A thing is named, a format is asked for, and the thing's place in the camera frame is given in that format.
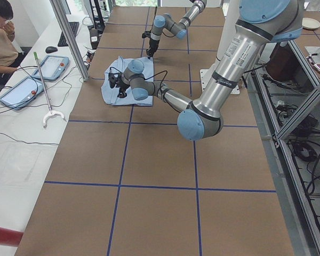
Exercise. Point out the far teach pendant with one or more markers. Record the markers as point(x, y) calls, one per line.
point(52, 66)

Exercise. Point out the red fire extinguisher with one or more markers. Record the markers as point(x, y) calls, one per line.
point(9, 237)

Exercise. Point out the teach pendant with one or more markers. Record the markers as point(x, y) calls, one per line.
point(52, 66)
point(22, 93)

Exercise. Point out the blue tape grid lines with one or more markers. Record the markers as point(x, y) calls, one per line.
point(125, 182)

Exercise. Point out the light blue t-shirt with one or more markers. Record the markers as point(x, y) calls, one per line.
point(110, 96)

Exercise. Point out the aluminium frame post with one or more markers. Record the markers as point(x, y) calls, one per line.
point(61, 17)

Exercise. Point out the white plate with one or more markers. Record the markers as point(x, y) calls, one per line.
point(310, 24)

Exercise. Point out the near teach pendant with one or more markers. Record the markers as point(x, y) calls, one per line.
point(22, 93)

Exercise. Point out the reacher grabber tool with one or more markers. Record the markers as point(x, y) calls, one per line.
point(51, 112)

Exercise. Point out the black computer mouse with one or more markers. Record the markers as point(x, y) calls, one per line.
point(51, 49)

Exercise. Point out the seated person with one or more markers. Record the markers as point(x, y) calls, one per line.
point(10, 58)

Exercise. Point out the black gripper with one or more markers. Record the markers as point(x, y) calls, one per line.
point(121, 88)
point(152, 45)

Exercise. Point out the aluminium frame side rack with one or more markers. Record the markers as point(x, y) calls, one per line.
point(285, 96)

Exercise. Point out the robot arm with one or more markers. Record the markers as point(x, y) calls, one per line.
point(258, 23)
point(177, 29)

